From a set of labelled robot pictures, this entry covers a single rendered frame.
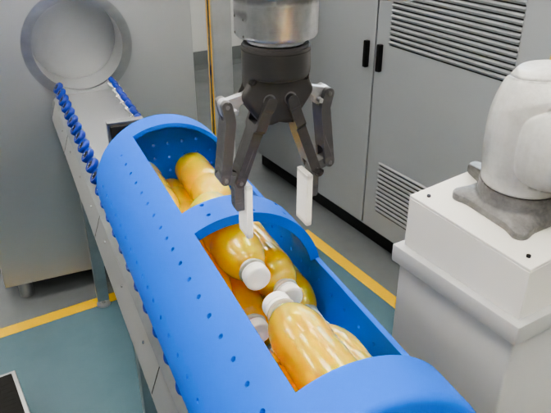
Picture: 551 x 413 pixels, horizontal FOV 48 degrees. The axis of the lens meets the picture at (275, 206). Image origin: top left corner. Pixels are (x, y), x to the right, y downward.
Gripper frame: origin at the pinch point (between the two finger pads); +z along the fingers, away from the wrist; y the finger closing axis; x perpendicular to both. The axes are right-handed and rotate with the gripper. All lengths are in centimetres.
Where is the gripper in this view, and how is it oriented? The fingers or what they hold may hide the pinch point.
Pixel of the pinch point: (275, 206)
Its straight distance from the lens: 76.3
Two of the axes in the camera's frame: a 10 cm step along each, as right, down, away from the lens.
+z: 0.0, 8.8, 4.7
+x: 4.0, 4.4, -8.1
